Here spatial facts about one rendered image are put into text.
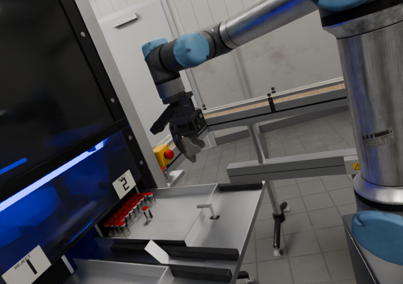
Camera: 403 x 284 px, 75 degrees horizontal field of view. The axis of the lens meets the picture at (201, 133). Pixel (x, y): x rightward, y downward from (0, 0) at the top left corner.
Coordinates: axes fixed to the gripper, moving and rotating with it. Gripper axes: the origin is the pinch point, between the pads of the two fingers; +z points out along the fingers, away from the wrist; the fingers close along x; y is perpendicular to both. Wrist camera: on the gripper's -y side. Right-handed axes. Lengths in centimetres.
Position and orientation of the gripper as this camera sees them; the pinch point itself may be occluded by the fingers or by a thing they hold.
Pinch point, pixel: (191, 158)
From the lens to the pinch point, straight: 81.5
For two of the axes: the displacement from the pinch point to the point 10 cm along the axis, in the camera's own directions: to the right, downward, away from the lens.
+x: 3.8, -3.9, 8.4
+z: 3.3, 9.0, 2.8
